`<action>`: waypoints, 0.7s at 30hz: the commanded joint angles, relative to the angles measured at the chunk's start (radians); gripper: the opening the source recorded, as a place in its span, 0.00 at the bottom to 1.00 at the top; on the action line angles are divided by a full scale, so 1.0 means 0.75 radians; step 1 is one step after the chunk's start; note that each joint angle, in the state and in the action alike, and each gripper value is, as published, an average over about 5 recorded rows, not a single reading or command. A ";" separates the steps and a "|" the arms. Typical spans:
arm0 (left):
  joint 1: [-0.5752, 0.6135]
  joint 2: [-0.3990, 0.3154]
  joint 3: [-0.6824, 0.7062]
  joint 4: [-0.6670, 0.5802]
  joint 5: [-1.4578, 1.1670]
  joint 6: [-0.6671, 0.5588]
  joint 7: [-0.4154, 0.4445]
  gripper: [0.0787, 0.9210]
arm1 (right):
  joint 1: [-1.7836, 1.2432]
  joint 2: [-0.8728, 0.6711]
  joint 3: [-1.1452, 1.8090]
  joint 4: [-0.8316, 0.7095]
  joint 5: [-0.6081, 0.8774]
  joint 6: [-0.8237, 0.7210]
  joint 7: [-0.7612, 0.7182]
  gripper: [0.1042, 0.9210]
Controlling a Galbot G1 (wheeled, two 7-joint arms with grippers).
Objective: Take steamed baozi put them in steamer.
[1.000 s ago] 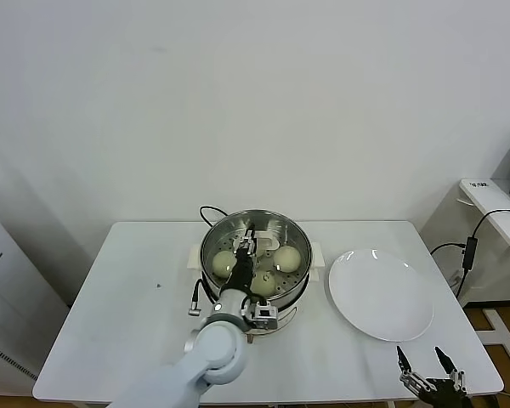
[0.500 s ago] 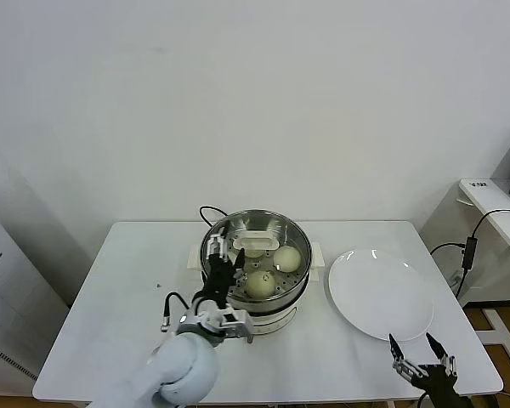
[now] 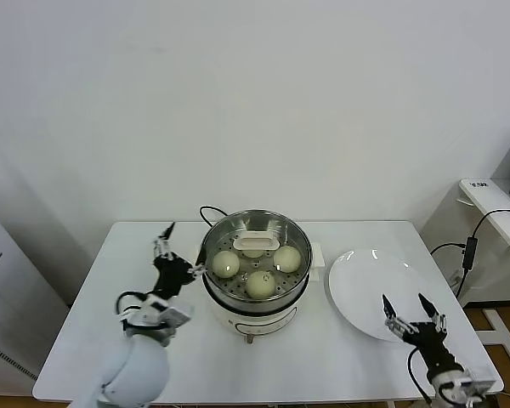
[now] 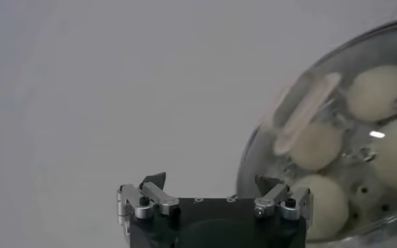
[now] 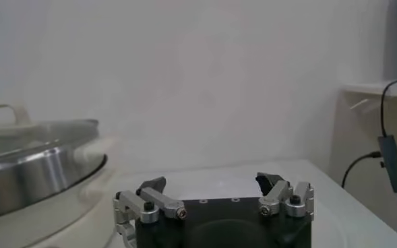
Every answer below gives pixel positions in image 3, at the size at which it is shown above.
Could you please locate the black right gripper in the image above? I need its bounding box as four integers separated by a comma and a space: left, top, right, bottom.
381, 292, 459, 378

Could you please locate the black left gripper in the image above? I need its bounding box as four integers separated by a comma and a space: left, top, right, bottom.
152, 221, 209, 299

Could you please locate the round glass pot lid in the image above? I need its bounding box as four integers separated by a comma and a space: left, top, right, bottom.
201, 209, 314, 301

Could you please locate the steel perforated steamer basket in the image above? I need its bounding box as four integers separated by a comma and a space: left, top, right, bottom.
199, 209, 314, 314

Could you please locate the white round plate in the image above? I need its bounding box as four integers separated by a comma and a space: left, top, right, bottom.
327, 248, 434, 343

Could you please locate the white electric cooking pot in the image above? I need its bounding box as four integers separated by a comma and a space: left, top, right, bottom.
189, 241, 326, 345

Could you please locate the white side desk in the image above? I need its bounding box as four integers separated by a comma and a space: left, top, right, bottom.
419, 177, 510, 370

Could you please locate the black pot power cable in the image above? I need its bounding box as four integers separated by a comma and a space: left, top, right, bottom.
198, 206, 230, 227

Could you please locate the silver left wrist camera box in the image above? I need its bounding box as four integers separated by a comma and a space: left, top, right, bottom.
161, 302, 196, 329

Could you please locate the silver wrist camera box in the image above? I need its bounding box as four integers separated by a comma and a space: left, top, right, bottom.
161, 302, 196, 329
461, 367, 494, 399

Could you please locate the black laptop charger cable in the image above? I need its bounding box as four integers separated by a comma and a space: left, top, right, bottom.
428, 207, 510, 301

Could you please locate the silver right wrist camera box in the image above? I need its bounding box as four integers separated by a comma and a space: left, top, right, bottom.
461, 367, 494, 399

